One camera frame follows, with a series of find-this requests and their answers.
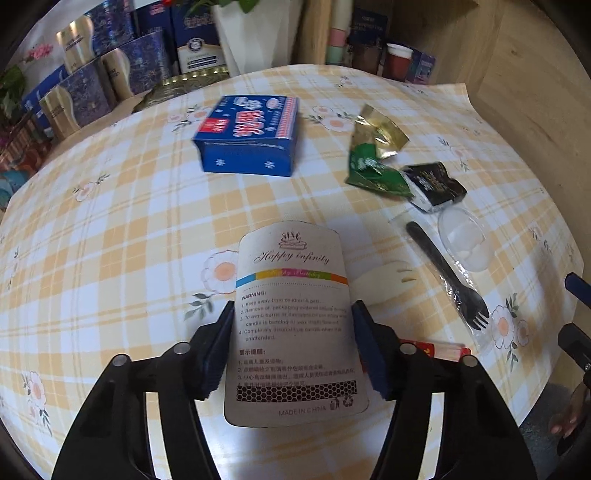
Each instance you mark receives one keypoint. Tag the green foil wrapper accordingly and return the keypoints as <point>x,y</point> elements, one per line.
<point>369,173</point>

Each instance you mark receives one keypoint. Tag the white angular vase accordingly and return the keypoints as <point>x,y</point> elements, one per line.
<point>258,37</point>

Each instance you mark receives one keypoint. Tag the yellow plaid tablecloth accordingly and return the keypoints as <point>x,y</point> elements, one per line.
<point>115,230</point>

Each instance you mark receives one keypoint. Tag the red candle packet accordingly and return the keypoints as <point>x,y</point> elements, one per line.
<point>434,350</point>

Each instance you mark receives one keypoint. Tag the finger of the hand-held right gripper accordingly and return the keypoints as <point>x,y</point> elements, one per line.
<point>579,286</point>
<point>575,341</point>

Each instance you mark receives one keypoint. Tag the black tissue packet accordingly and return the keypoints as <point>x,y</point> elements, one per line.
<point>434,184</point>

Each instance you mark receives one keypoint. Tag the pink artificial blossom branches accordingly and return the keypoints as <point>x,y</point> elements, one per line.
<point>39,51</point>

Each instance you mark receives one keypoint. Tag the blue cardboard box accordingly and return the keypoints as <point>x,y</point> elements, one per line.
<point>249,120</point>

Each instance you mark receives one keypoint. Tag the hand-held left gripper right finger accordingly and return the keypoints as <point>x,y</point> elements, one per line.
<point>369,355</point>

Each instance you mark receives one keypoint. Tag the red rose plant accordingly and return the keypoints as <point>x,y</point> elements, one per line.
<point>249,4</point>

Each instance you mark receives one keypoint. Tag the dark brown jar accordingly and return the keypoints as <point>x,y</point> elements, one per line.
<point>368,60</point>

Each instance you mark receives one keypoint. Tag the cream plastic fork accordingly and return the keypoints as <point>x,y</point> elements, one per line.
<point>378,277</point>

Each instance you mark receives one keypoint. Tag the small blue box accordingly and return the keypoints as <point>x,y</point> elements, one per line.
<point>422,67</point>

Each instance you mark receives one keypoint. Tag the wooden shelf unit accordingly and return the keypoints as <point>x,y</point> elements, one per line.
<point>316,32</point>

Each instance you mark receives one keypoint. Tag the beige printed card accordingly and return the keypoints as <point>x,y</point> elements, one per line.
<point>291,286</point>

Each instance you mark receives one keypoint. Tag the clear plastic lid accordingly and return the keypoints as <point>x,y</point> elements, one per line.
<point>461,240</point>

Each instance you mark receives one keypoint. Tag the dark blue box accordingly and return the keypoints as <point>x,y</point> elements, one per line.
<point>369,27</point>

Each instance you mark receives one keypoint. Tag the black plastic fork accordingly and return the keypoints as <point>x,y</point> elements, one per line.
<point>429,249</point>

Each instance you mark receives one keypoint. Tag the red woven basket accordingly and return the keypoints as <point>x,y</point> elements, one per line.
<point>23,152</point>

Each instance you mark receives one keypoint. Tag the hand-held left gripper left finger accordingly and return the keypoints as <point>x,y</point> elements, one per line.
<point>217,355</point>

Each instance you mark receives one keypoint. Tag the person's right hand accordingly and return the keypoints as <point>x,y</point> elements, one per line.
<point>568,420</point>

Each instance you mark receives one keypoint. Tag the stack of pastel paper cups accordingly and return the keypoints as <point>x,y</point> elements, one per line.
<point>339,37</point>

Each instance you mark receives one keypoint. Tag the stack of blue gift boxes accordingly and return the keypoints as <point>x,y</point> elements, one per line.
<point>138,55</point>

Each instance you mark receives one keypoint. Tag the red cup with white lid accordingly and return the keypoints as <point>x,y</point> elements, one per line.
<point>397,64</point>

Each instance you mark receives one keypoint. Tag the gold embossed tin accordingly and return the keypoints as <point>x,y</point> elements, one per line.
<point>184,85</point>

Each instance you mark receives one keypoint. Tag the gold foil wrapper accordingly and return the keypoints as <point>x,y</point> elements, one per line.
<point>383,134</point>

